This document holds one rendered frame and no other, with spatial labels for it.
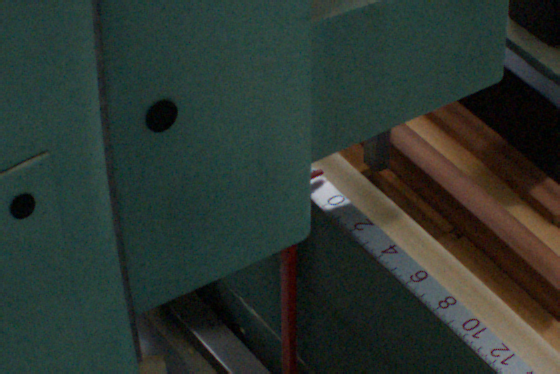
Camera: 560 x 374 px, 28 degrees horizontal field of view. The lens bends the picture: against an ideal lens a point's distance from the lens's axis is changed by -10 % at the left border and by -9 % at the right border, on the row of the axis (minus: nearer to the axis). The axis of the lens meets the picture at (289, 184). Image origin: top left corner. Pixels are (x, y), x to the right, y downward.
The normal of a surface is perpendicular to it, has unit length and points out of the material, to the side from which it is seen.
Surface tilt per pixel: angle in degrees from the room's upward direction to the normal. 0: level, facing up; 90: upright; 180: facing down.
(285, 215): 90
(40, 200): 90
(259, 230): 90
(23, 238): 90
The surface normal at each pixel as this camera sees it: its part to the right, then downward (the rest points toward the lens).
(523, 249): 0.00, -0.77
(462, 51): 0.56, 0.53
